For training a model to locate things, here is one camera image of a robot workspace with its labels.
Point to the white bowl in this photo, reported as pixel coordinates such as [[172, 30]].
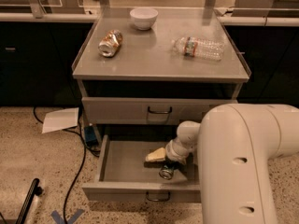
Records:
[[143, 18]]

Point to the closed grey upper drawer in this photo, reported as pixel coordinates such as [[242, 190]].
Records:
[[147, 111]]

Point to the dark long counter cabinet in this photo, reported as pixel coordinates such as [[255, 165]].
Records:
[[36, 59]]

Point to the open grey middle drawer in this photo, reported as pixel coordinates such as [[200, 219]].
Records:
[[123, 175]]

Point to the grey metal drawer cabinet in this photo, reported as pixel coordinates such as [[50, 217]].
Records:
[[148, 55]]

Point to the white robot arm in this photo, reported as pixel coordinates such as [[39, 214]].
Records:
[[234, 143]]

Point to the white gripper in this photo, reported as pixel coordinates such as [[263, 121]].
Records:
[[172, 153]]

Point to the black bar on floor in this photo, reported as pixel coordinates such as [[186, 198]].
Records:
[[34, 190]]

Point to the white paper sheet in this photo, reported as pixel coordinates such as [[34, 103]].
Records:
[[60, 120]]

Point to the clear plastic water bottle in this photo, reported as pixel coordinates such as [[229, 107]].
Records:
[[195, 47]]

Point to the orange crushed can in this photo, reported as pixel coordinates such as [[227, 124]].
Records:
[[111, 43]]

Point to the green crushed can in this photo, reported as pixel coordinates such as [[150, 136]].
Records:
[[167, 170]]

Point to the blue box on floor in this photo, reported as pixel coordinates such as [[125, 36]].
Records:
[[90, 137]]

